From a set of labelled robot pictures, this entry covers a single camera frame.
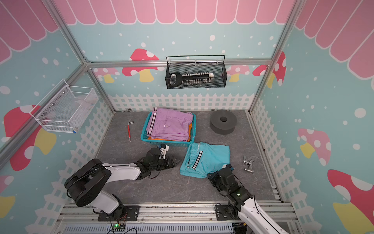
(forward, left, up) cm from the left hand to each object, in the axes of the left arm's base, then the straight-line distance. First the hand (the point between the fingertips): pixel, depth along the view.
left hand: (177, 164), depth 88 cm
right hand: (-6, -17, +1) cm, 18 cm away
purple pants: (+26, +7, +6) cm, 27 cm away
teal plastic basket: (+15, +22, +4) cm, 28 cm away
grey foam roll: (+33, -31, +1) cm, 45 cm away
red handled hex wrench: (+29, +40, -5) cm, 49 cm away
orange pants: (+14, -6, +6) cm, 16 cm away
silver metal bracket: (-2, -44, -2) cm, 44 cm away
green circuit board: (-32, +28, -6) cm, 43 cm away
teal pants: (+3, -14, 0) cm, 15 cm away
